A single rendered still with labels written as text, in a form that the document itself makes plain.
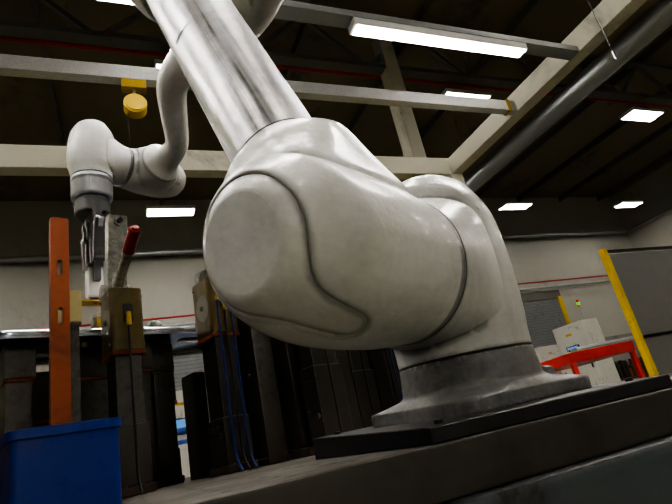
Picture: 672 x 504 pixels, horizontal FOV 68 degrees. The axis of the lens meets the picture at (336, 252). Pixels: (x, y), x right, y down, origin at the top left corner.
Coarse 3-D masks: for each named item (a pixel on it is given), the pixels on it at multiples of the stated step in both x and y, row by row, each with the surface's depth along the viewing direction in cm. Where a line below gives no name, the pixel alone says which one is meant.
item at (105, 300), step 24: (120, 288) 91; (120, 312) 90; (120, 336) 88; (120, 360) 87; (120, 384) 86; (120, 408) 84; (144, 408) 87; (120, 432) 83; (144, 432) 85; (120, 456) 81; (144, 456) 83; (144, 480) 82
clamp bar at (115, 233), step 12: (108, 216) 98; (120, 216) 100; (108, 228) 98; (120, 228) 99; (108, 240) 97; (120, 240) 99; (108, 252) 97; (120, 252) 98; (108, 264) 96; (108, 276) 95; (108, 288) 95
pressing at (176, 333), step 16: (0, 336) 85; (16, 336) 86; (32, 336) 88; (48, 336) 90; (80, 336) 97; (96, 336) 99; (144, 336) 106; (160, 336) 109; (176, 336) 111; (192, 336) 114; (48, 352) 103; (176, 352) 125; (192, 352) 127
